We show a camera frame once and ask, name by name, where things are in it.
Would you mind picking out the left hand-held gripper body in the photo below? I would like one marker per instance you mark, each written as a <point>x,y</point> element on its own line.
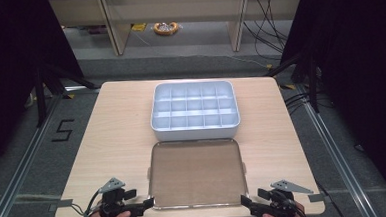
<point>112,206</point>

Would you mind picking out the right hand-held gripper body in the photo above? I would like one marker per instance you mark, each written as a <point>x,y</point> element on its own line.
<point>279,202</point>

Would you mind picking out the white compartment organizer box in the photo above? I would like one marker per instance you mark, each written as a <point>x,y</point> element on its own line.
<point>195,130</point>

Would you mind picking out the grey tape strip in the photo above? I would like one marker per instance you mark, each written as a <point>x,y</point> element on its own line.
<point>65,203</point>
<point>316,197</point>

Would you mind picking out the black metal stand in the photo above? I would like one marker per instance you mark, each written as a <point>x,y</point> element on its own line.
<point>41,96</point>
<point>311,82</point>

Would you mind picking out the black curtain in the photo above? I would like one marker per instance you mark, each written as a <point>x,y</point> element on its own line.
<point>363,79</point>
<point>15,64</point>

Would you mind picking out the yellow flat packet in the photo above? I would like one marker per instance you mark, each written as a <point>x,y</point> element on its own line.
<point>138,27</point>

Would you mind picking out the orange tape roll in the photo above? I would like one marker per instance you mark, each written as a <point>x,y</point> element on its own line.
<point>165,28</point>

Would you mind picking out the silver floor rail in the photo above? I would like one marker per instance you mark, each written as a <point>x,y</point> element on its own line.
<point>20,171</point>
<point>337,161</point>

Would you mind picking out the beige wooden desk frame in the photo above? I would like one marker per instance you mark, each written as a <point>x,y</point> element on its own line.
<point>116,29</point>

